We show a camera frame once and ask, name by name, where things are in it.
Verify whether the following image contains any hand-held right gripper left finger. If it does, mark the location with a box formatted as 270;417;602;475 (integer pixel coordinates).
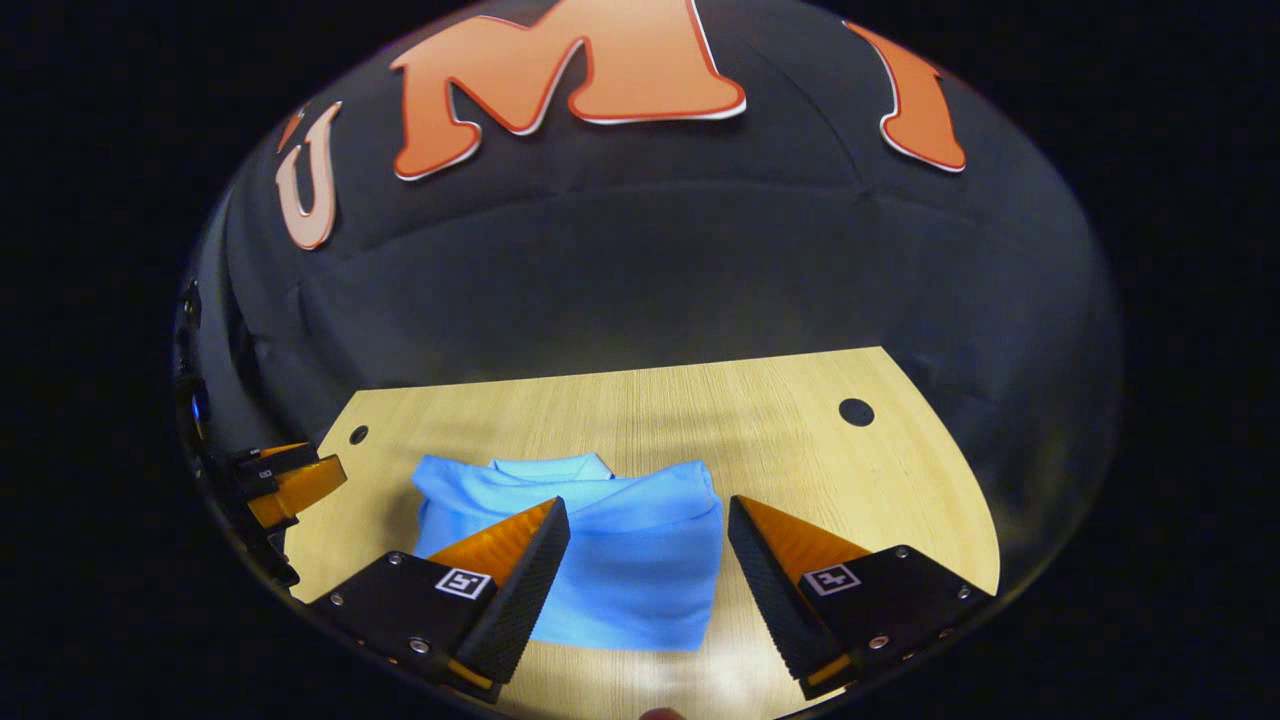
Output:
308;497;572;704

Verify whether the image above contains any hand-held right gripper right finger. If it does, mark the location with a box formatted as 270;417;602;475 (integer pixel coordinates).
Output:
728;495;996;701

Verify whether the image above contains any light blue T-shirt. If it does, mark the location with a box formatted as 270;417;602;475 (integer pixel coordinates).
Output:
411;452;725;654

